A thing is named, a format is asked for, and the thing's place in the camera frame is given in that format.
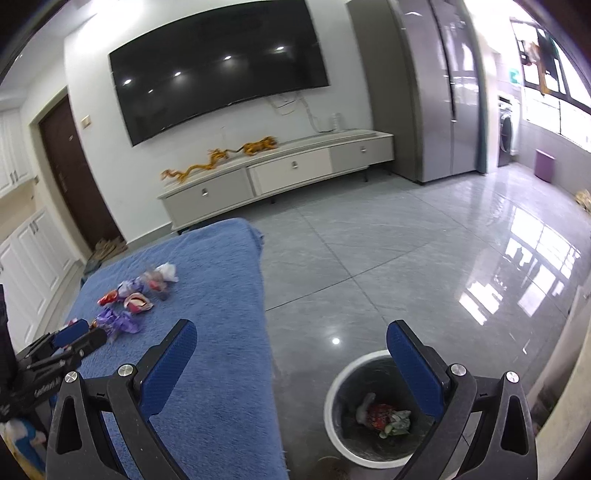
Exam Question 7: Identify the grey refrigerator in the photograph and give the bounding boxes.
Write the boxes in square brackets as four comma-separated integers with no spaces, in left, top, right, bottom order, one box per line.
[346,0,483,184]

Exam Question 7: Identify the hanging clothes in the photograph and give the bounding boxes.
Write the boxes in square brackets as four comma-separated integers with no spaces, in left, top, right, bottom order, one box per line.
[519,28,563,95]

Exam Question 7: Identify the white floor cabinet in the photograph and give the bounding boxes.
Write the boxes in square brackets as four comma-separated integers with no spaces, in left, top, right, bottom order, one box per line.
[0,208,77,352]

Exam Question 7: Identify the red white wrapper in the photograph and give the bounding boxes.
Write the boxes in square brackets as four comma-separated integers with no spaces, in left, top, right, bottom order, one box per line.
[122,293,154,315]

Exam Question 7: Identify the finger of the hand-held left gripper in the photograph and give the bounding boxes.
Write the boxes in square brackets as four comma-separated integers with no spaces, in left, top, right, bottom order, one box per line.
[25,329,108,374]
[16,318,90,365]

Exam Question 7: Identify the white blue bag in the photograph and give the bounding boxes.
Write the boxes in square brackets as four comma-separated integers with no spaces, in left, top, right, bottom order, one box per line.
[0,418,49,480]

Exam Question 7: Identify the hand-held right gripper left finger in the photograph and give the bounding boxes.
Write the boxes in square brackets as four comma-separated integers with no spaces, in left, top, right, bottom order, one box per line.
[46,318,198,480]

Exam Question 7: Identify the white round trash bin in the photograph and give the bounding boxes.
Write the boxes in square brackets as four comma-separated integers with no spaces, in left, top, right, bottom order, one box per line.
[323,350,445,464]

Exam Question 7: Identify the golden dragon figurine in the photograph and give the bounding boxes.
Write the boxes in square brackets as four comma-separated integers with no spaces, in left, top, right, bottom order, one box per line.
[161,148,241,182]

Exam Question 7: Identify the white television cabinet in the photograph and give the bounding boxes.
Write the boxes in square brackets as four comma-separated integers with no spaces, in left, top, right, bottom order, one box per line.
[157,130,395,234]

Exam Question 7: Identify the white wall cable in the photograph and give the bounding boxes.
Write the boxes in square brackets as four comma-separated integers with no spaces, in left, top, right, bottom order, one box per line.
[271,91,325,133]

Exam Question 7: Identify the black wall television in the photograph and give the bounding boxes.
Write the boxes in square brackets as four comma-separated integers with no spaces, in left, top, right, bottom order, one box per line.
[108,0,331,147]

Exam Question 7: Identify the cream white furniture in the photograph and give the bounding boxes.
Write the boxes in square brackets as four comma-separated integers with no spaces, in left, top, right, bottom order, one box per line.
[526,281,591,480]

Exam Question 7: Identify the golden tiger figurine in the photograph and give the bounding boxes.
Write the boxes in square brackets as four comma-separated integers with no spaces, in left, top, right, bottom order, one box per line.
[243,137,278,156]

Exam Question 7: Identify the brown shoes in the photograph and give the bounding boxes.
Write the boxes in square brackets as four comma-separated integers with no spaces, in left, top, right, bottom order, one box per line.
[90,237,127,261]

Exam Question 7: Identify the black framed window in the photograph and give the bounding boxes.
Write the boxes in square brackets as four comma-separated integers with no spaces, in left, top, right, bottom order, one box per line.
[510,17,591,153]

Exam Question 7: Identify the blue fluffy blanket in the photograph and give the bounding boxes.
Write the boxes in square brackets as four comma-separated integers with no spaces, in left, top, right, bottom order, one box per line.
[44,218,289,480]

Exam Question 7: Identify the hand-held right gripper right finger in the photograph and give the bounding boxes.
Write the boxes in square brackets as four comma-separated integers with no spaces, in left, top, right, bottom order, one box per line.
[385,319,539,480]

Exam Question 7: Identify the large purple wrapper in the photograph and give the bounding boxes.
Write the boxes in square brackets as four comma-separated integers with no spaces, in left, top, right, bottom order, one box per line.
[90,307,141,343]

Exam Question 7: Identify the dark brown door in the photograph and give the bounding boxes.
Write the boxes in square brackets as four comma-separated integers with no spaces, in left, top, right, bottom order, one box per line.
[38,97,123,252]

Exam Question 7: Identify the grey red wrapper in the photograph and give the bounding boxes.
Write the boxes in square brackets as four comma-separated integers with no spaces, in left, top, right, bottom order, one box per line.
[140,271,168,296]

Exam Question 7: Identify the white grey wrapper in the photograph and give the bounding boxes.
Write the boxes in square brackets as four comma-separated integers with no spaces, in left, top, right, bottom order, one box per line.
[355,392,377,424]

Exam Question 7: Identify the green white wrapper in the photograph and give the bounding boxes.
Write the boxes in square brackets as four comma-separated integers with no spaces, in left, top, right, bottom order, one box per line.
[379,410,413,439]

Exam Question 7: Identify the white wall cabinet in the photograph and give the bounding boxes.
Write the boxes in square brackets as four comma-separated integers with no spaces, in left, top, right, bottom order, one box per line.
[0,111,34,199]

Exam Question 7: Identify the washing machine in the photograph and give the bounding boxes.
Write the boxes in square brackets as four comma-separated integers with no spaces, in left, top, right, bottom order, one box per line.
[498,95,523,167]

